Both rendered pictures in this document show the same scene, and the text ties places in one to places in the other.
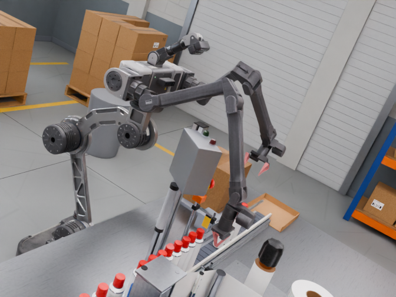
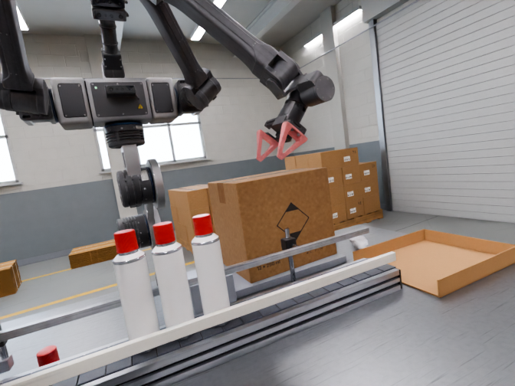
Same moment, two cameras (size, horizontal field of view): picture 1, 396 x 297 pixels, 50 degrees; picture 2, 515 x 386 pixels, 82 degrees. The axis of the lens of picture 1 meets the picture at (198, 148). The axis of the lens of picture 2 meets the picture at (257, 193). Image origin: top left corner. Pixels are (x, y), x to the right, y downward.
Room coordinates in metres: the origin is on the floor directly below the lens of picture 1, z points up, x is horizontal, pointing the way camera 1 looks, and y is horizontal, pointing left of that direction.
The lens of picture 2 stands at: (1.56, -0.74, 1.17)
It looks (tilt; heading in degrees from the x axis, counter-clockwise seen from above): 6 degrees down; 41
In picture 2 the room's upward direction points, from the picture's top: 8 degrees counter-clockwise
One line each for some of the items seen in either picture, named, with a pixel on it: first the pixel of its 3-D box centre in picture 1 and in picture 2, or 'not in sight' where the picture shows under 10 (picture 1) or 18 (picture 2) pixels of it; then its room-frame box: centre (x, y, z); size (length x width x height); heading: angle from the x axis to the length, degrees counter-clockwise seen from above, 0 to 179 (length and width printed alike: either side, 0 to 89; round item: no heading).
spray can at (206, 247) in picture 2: (237, 221); (210, 269); (1.89, -0.31, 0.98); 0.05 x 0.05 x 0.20
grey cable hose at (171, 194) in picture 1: (167, 207); not in sight; (1.43, 0.03, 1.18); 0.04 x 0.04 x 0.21
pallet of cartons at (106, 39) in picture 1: (125, 64); (332, 188); (5.76, 1.35, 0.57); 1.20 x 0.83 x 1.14; 160
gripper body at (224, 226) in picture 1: (225, 223); not in sight; (1.56, -0.22, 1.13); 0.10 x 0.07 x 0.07; 154
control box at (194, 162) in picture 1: (194, 161); not in sight; (1.47, -0.01, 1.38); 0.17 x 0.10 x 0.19; 29
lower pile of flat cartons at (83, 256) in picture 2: not in sight; (96, 253); (3.23, 4.16, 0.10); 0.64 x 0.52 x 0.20; 155
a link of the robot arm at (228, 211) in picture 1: (231, 212); not in sight; (1.56, -0.22, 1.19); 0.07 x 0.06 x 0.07; 68
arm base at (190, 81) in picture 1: (191, 85); (192, 93); (2.30, 0.15, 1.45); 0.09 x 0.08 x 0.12; 158
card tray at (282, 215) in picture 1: (272, 211); (430, 256); (2.42, -0.57, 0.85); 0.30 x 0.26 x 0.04; 154
